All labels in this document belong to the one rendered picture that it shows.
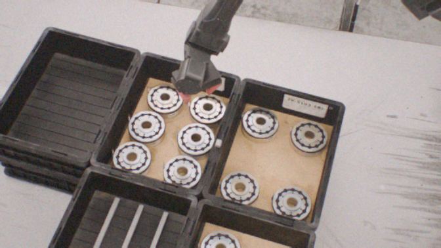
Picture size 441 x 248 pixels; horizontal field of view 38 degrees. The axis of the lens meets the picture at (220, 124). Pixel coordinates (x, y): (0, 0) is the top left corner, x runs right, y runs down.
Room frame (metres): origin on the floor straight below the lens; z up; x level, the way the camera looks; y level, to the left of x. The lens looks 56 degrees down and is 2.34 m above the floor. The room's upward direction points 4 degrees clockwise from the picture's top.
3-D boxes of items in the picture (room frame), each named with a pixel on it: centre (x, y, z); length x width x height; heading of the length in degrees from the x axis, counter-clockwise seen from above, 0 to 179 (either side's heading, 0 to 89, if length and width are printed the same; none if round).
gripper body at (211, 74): (0.93, 0.07, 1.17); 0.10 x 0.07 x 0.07; 122
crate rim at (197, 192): (0.95, 0.14, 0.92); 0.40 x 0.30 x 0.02; 167
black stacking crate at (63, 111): (1.02, 0.43, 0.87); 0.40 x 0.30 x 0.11; 167
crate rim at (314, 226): (0.88, -0.15, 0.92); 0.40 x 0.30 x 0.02; 167
